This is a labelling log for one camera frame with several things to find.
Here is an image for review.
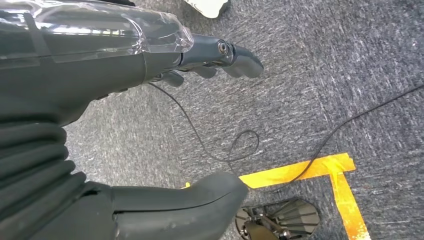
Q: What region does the robot left arm ribbed sleeve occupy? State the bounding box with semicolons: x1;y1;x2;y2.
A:
0;120;89;240

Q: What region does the yellow floor tape rectangle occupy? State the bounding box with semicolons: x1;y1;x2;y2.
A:
181;152;372;240

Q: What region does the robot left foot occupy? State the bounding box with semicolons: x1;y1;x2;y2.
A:
234;197;321;240

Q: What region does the black floor cable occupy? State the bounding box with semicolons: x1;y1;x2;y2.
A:
147;82;424;194

